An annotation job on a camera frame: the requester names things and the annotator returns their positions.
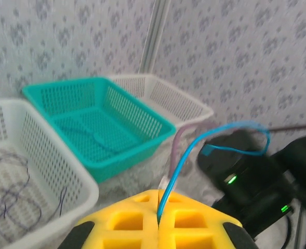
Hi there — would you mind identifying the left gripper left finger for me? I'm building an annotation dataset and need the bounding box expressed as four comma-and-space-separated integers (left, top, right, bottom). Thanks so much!
56, 189, 159, 249

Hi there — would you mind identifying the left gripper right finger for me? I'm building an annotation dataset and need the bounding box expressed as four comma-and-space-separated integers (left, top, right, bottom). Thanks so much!
158, 191, 260, 249

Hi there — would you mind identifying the pile of cables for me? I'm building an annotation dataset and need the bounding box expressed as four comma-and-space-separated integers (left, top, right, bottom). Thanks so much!
156, 121, 271, 219

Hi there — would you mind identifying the blue wire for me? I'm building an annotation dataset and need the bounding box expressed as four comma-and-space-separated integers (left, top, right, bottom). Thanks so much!
64, 124, 136, 157

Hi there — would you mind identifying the white perforated plastic basket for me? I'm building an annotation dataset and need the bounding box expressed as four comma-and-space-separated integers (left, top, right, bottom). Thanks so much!
0, 98, 100, 249
108, 73, 215, 129

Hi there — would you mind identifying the teal perforated plastic basket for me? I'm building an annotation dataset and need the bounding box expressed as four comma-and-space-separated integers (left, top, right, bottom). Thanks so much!
21, 76, 177, 184

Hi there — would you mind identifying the right arm mauve harness cable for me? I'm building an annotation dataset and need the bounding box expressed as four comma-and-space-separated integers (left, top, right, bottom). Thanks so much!
169, 121, 216, 180

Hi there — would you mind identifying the aluminium corner post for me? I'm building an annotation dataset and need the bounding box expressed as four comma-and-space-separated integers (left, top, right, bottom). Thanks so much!
139, 0, 172, 76

